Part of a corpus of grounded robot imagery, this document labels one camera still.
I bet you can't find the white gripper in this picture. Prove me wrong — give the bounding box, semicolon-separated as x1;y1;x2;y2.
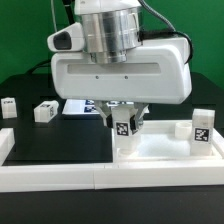
51;37;192;134

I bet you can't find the white square tabletop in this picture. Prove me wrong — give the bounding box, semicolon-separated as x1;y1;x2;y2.
112;120;224;162

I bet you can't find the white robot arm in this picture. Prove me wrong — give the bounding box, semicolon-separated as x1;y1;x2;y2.
47;0;193;136

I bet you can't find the white sheet with tags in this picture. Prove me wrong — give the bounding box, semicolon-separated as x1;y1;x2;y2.
62;99;98;115

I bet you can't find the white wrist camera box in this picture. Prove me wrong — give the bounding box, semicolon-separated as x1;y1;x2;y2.
47;22;85;52

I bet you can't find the white right barrier wall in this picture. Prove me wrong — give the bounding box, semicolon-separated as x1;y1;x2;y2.
212;130;224;159

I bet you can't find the white barrier wall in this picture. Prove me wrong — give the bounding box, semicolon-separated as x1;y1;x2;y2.
212;130;224;159
0;128;15;166
0;160;224;193

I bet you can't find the white front barrier wall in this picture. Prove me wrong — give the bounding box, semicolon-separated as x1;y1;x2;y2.
0;160;224;193

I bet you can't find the white left barrier wall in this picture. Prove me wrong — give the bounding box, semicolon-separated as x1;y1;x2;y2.
0;128;15;166

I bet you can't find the black cable hose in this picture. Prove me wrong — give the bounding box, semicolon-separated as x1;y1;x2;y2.
25;0;78;75

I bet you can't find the grey thin cable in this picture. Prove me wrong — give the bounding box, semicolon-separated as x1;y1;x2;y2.
50;0;58;34

